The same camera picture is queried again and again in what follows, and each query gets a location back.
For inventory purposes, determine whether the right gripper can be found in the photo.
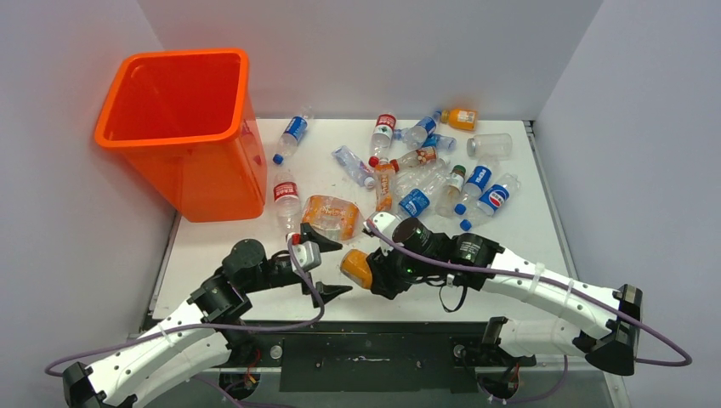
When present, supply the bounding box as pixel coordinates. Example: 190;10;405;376
367;237;436;298

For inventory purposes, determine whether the small orange juice bottle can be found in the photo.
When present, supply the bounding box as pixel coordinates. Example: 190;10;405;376
339;249;373;290

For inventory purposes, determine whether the large crushed orange tea bottle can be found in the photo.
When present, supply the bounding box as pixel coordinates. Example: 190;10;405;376
302;195;362;241

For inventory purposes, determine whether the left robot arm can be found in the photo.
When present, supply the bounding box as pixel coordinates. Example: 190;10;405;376
61;223;351;407

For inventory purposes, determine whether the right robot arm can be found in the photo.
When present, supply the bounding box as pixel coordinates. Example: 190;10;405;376
364;212;643;376

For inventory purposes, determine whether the blue label bottle near bin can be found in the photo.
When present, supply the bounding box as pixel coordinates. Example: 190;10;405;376
272;106;314;166

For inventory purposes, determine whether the orange plastic bin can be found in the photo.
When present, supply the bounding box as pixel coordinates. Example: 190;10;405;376
94;48;268;223

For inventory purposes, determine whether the blue label clear bottle centre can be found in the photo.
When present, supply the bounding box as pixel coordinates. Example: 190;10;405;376
397;159;449;218

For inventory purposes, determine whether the clear bottle red label red cap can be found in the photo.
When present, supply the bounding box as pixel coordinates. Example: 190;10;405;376
272;172;302;236

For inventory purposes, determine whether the green cap tea bottle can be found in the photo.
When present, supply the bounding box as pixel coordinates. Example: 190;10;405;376
435;165;467;218

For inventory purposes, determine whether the crushed clear water bottle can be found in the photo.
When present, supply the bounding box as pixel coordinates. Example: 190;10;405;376
331;145;375;190

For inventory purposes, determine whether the slim orange label bottle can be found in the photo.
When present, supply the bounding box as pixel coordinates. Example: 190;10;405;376
374;161;396;212

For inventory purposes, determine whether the brown label red cap bottle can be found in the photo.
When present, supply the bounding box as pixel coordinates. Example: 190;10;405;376
389;146;437;173

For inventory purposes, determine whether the pepsi bottle lower right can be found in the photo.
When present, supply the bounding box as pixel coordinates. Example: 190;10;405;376
455;173;520;231

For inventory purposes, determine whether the pepsi bottle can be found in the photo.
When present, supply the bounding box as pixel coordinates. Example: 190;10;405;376
454;156;500;215
455;173;520;231

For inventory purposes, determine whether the pepsi bottle upper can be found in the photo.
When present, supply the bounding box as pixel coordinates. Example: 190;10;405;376
454;156;500;215

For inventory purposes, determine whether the light blue crushed bottle back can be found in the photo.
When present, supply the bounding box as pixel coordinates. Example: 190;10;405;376
393;127;457;152

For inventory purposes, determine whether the blue label bottle at back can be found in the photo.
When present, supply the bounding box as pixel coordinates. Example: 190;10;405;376
402;110;442;150

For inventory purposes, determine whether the red white label bottle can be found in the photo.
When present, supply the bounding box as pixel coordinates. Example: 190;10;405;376
368;111;396;167

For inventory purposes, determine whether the clear wide plastic jar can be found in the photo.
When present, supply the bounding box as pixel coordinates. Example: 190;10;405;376
466;133;513;160

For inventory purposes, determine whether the orange juice bottle at back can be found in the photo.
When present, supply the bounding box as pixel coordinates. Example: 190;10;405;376
440;108;478;132

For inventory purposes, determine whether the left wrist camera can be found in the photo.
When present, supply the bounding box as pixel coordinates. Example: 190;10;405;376
289;242;322;275

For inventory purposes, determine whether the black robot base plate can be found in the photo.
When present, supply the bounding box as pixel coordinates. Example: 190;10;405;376
219;322;536;399

